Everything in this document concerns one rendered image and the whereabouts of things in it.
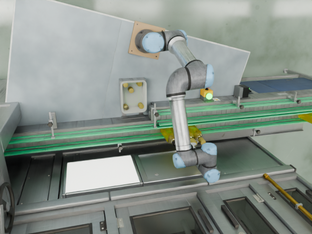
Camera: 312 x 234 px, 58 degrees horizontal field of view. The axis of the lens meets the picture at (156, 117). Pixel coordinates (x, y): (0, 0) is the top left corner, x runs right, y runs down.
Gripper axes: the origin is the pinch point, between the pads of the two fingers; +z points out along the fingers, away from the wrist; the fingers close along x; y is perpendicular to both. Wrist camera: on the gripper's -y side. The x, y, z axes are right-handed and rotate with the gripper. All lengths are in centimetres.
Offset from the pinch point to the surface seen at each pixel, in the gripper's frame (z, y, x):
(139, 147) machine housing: 34.2, -22.3, -15.4
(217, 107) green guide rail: 24.1, 31.9, 13.4
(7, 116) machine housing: 17, -99, 24
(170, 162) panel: 3.7, -8.6, -12.3
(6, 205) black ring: -32, -93, 2
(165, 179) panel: -14.0, -16.8, -11.5
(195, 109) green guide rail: 25.2, 15.9, 13.4
